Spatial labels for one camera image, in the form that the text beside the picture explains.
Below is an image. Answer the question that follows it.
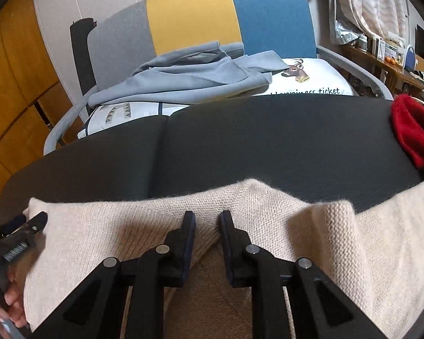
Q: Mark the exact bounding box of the beige knit sweater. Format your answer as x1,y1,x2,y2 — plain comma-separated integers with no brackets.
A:
18,179,424,338

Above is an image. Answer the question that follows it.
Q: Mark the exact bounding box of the blue folding chair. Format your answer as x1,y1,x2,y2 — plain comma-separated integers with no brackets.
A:
404,44,417,72

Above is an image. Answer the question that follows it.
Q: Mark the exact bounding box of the person's left hand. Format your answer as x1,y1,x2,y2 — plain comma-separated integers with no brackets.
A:
0,271,27,329

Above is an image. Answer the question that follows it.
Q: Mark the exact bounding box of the red knit garment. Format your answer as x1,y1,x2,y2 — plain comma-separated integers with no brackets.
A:
391,94,424,172

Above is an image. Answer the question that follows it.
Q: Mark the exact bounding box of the black rolled mat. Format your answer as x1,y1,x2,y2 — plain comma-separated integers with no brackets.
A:
70,18,96,95

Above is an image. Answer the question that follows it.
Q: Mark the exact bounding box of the wooden side table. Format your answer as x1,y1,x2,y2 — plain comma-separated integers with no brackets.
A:
341,35,424,102

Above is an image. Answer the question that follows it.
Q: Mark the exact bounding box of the light blue grey garment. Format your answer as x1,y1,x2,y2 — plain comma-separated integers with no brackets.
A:
88,41,288,107

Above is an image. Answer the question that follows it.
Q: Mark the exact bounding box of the grey yellow blue chair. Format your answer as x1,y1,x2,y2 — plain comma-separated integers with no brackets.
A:
43,0,392,154

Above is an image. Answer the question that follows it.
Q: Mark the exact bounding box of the wooden cabinet wall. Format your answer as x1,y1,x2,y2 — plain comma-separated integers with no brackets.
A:
0,0,72,195

